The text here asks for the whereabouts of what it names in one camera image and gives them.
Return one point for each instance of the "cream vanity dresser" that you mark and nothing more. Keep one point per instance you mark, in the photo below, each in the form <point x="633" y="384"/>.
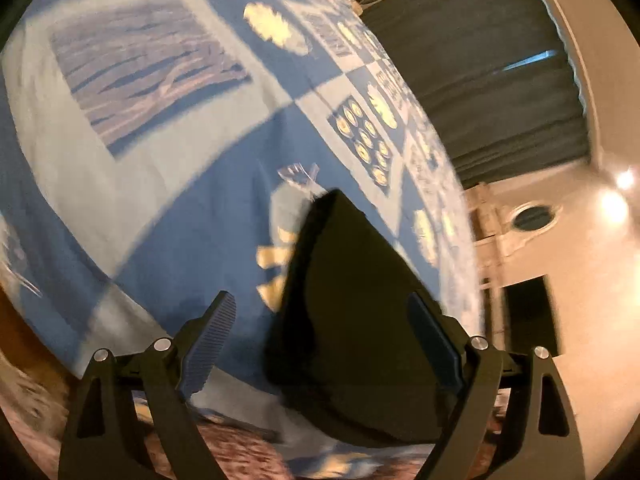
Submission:
<point x="487" y="250"/>

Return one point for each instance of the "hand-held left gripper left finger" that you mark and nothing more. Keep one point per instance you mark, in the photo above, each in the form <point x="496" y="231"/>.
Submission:
<point x="210" y="342"/>

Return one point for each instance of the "black television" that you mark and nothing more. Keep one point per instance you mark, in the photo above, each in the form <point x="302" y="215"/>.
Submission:
<point x="530" y="312"/>

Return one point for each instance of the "ceiling light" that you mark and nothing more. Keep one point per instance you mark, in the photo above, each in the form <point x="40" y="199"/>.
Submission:
<point x="612" y="206"/>
<point x="625" y="180"/>

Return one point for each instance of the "oval vanity mirror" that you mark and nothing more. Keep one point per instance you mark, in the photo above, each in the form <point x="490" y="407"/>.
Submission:
<point x="532" y="217"/>

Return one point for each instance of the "blue patterned bedsheet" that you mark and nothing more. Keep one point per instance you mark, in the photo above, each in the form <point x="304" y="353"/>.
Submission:
<point x="150" y="210"/>

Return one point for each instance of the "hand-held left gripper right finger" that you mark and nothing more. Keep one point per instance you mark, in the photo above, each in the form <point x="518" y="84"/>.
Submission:
<point x="434" y="335"/>

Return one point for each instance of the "dark green curtain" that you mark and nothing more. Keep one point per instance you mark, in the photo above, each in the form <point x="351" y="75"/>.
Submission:
<point x="475" y="60"/>

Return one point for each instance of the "black studded pants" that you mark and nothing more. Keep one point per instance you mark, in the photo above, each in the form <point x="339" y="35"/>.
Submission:
<point x="350" y="310"/>

